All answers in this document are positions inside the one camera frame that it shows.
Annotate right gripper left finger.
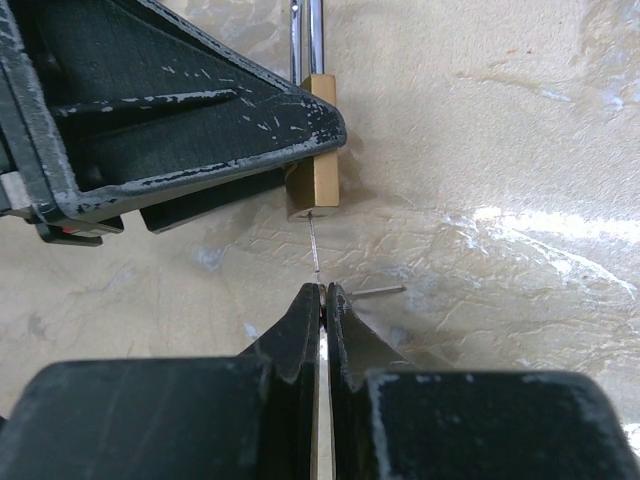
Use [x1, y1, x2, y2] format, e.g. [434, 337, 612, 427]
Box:
[1, 283, 320, 479]

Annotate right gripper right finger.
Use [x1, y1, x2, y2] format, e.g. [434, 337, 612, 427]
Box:
[327, 284, 639, 479]

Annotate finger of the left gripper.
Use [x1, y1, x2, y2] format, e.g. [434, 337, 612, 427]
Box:
[1, 1, 347, 245]

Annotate small silver keys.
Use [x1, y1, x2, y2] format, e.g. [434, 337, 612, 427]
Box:
[306, 210, 406, 331]

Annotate brass padlock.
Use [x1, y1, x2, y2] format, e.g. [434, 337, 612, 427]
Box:
[284, 0, 341, 222]

